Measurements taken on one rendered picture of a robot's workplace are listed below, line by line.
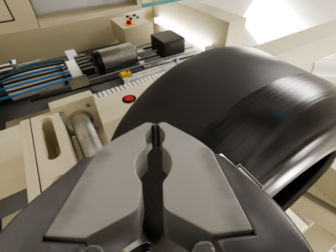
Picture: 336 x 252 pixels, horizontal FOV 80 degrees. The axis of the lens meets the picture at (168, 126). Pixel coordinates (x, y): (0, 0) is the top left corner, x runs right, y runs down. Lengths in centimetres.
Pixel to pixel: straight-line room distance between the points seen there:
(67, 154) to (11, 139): 28
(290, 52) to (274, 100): 75
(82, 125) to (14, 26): 45
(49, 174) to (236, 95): 33
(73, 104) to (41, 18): 43
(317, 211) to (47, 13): 123
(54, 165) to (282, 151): 36
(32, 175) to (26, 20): 55
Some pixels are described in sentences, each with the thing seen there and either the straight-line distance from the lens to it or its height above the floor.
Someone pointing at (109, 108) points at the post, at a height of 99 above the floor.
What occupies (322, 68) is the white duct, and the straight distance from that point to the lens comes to 177.
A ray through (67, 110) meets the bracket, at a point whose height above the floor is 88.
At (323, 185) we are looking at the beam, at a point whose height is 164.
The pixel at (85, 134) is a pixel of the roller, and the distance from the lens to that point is 47.
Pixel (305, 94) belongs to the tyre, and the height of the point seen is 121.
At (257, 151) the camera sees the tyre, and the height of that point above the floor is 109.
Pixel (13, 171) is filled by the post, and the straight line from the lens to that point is 66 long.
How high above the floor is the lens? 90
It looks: 21 degrees up
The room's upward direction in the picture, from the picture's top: 66 degrees clockwise
